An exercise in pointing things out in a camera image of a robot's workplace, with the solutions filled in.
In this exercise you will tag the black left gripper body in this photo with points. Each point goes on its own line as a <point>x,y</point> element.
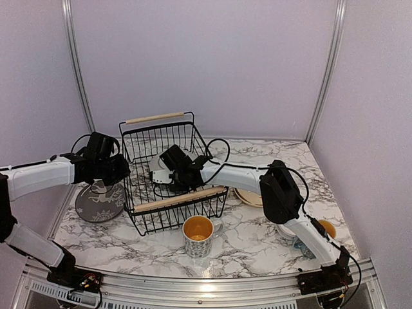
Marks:
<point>111,174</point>

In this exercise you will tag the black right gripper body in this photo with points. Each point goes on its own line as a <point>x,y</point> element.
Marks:
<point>181,181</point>

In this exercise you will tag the black wire dish rack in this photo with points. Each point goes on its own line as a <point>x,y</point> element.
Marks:
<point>155,207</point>

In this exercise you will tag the red teal floral plate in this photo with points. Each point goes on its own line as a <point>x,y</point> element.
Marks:
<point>173,159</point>

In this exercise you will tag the grey reindeer plate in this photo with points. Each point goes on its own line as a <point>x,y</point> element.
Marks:
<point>98,204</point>

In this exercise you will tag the cream gold rimmed plate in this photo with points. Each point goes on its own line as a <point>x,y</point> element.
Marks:
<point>249,198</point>

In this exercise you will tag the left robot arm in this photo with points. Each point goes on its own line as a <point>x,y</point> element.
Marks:
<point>23,180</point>

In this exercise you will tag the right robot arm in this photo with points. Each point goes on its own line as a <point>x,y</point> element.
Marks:
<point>274,183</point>

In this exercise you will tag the patterned mug yellow inside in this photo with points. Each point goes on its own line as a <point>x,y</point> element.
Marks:
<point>199,232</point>

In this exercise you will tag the white bowl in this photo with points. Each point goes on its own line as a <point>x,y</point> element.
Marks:
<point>285,233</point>

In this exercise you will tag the blue mug yellow inside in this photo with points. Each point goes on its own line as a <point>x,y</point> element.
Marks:
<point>327,230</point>

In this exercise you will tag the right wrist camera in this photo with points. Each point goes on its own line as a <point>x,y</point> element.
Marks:
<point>163,176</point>

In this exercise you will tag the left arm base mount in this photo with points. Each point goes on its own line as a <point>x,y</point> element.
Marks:
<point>79,280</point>

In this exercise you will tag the front aluminium rail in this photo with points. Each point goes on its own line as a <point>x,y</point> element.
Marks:
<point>135,291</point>

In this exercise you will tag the left aluminium frame post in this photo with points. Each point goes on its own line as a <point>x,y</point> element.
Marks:
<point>75,61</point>

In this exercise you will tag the aluminium frame post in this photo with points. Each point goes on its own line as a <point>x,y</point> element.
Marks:
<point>333,53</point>
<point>75,61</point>

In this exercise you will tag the right aluminium frame post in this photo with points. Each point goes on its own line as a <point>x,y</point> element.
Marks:
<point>333,53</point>

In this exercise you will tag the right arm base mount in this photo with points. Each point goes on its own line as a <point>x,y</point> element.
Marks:
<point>321,281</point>

